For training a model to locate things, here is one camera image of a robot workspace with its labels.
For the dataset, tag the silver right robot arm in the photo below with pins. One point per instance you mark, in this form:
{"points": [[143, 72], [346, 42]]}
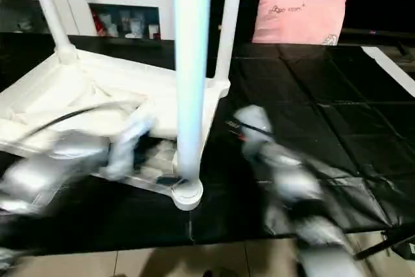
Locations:
{"points": [[298, 186]]}

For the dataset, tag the white flat board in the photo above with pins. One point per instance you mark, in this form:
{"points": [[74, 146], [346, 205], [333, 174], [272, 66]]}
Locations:
{"points": [[389, 69]]}

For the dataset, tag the black tripod stand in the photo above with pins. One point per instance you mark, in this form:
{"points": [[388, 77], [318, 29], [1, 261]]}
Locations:
{"points": [[402, 248]]}

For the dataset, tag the pink pillow with print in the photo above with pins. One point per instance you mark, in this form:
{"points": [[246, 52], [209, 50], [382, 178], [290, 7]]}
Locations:
{"points": [[298, 19]]}

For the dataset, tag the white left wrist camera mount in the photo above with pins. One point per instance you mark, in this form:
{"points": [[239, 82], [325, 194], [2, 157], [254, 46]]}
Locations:
{"points": [[123, 153]]}

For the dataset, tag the white jar with red base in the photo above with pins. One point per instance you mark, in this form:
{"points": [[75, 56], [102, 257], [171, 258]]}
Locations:
{"points": [[155, 32]]}

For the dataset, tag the white plastic table top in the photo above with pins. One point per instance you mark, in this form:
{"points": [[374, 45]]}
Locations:
{"points": [[113, 76]]}

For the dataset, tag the black work mat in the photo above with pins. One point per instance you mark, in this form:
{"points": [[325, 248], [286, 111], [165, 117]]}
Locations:
{"points": [[324, 95]]}

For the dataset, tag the dark right robot foot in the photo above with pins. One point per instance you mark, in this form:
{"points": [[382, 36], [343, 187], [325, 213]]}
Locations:
{"points": [[207, 273]]}

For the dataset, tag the red and white carton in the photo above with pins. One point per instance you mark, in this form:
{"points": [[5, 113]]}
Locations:
{"points": [[96, 22]]}

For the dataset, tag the white plastic table leg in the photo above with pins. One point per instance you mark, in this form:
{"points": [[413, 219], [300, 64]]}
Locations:
{"points": [[191, 63], [230, 14], [52, 7]]}

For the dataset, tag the black low cabinet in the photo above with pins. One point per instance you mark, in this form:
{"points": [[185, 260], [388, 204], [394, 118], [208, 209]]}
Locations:
{"points": [[373, 37]]}

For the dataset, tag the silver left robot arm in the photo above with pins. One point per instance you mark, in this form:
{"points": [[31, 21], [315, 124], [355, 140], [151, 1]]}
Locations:
{"points": [[39, 179]]}

